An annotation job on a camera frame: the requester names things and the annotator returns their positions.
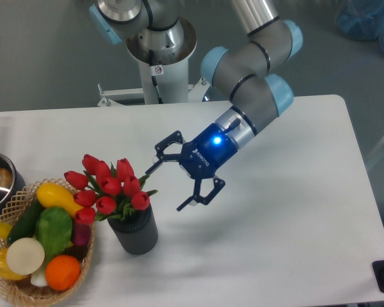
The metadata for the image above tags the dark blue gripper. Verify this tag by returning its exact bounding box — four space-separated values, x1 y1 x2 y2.
145 123 238 212

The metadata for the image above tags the red tulip bouquet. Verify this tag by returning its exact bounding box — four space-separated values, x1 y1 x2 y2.
64 154 157 224

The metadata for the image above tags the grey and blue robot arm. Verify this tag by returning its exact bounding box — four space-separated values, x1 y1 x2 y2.
89 1 303 205

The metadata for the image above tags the dark grey ribbed vase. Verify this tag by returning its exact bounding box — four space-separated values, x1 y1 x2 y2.
107 205 158 255

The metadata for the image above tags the purple red onion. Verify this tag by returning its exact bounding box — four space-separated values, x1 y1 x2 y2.
71 221 91 246

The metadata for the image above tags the yellow squash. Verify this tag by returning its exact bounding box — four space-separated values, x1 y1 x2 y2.
36 182 82 217

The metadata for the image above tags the green lettuce leaf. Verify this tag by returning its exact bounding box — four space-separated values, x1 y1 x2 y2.
35 207 72 265

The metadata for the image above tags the orange fruit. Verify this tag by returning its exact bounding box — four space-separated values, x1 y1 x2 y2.
45 255 81 291

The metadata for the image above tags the dark green cucumber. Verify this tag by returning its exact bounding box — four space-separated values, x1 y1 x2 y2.
6 199 45 246

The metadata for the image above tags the white round onion slice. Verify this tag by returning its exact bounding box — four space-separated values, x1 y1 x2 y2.
6 237 45 275

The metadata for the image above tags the white green leek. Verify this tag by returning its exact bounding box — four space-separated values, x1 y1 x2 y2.
30 264 48 287

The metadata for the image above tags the yellow banana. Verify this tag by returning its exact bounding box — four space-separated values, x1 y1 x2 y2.
0 219 13 241

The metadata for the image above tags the blue plastic bag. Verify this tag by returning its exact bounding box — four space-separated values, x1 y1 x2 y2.
334 1 384 53

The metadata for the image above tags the woven wicker basket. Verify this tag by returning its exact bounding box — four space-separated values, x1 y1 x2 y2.
0 178 95 306

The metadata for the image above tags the yellow bell pepper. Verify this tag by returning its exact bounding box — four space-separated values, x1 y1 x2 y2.
0 248 29 281

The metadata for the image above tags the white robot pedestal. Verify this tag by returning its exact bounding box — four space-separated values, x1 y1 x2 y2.
98 17 210 107

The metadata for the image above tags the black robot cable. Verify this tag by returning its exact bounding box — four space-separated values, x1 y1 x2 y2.
148 49 164 104

